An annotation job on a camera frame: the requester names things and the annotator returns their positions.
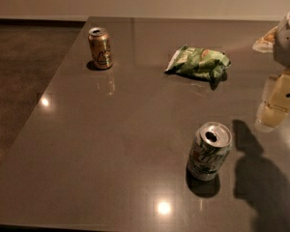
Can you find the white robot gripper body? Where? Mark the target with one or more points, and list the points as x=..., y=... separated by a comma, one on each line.
x=288, y=43

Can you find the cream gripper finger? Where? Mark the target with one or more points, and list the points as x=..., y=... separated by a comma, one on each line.
x=275, y=105
x=266, y=43

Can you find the green jalapeno chip bag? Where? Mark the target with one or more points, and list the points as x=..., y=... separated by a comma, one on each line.
x=200, y=63

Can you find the silver green 7up can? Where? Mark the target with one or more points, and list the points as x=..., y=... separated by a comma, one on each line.
x=211, y=144

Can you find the orange soda can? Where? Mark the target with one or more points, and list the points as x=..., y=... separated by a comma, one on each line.
x=100, y=48

